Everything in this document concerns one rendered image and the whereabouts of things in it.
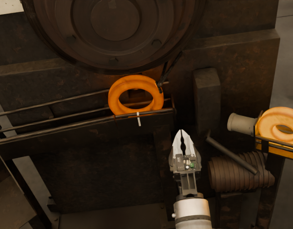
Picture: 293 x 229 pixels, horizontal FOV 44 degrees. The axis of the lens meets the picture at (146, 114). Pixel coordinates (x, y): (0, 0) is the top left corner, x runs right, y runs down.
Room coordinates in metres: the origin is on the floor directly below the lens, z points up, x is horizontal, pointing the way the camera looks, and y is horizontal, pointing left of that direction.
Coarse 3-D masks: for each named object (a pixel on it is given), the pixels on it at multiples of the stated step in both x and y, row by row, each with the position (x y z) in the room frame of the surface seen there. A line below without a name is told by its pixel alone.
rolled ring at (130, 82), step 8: (120, 80) 0.89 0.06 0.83; (128, 80) 0.88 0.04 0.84; (136, 80) 0.87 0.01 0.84; (144, 80) 0.88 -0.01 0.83; (152, 80) 0.89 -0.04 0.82; (112, 88) 0.89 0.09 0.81; (120, 88) 0.88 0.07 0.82; (128, 88) 0.87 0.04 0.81; (144, 88) 0.87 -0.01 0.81; (152, 88) 0.87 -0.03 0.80; (112, 96) 0.88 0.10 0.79; (160, 96) 0.87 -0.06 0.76; (112, 104) 0.88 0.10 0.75; (120, 104) 0.90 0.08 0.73; (152, 104) 0.88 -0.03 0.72; (160, 104) 0.87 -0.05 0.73; (120, 112) 0.88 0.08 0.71; (128, 112) 0.88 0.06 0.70
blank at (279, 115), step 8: (264, 112) 0.74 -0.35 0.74; (272, 112) 0.71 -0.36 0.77; (280, 112) 0.69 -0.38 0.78; (288, 112) 0.69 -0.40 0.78; (264, 120) 0.71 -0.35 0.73; (272, 120) 0.70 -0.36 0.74; (280, 120) 0.69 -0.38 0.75; (288, 120) 0.67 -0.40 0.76; (264, 128) 0.71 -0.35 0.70; (272, 128) 0.70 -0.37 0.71; (264, 136) 0.71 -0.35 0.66; (272, 136) 0.70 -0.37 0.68; (280, 136) 0.69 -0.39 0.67; (288, 136) 0.68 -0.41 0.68
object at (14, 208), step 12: (0, 156) 0.77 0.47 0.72; (0, 168) 0.77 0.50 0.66; (0, 180) 0.76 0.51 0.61; (12, 180) 0.76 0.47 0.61; (0, 192) 0.72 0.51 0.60; (12, 192) 0.71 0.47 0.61; (0, 204) 0.67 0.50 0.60; (12, 204) 0.66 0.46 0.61; (24, 204) 0.65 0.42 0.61; (0, 216) 0.63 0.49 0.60; (12, 216) 0.62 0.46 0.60; (24, 216) 0.61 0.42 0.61; (0, 228) 0.59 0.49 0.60; (12, 228) 0.58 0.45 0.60
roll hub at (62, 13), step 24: (72, 0) 0.78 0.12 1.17; (96, 0) 0.78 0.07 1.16; (120, 0) 0.76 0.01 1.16; (144, 0) 0.78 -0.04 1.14; (168, 0) 0.76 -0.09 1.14; (72, 24) 0.78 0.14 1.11; (96, 24) 0.77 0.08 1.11; (120, 24) 0.76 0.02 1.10; (144, 24) 0.78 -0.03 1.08; (168, 24) 0.76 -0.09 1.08; (72, 48) 0.78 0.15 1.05; (96, 48) 0.78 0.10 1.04; (120, 48) 0.78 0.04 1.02; (144, 48) 0.77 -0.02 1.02
